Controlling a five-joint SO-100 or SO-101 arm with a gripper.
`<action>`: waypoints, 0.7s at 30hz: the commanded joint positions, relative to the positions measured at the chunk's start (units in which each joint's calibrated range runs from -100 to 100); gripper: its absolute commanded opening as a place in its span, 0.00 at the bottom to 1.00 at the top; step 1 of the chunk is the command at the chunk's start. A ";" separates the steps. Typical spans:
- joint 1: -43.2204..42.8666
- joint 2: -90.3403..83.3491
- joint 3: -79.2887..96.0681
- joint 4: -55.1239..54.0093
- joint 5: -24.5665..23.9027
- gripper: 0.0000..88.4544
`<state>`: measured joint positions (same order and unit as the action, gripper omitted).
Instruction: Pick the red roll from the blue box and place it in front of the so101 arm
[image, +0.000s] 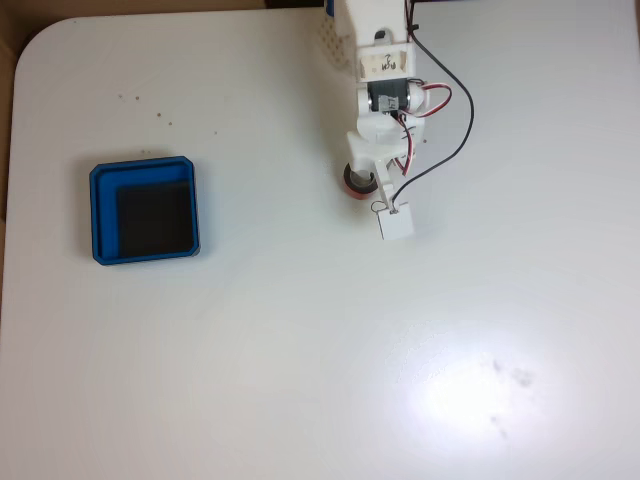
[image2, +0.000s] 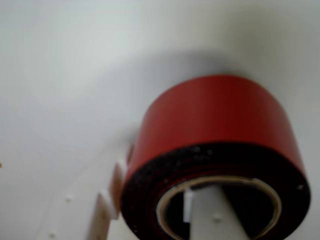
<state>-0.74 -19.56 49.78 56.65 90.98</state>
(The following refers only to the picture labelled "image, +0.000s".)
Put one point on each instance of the red tape roll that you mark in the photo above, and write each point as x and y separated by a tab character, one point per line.
360	193

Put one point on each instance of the blue square box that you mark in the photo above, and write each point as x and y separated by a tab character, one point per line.
105	220

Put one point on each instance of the white perforated plate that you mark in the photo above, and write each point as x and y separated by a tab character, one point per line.
332	40

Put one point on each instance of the blue clip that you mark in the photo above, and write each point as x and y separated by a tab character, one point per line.
328	7

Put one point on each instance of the white square camera box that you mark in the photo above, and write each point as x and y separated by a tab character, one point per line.
397	222

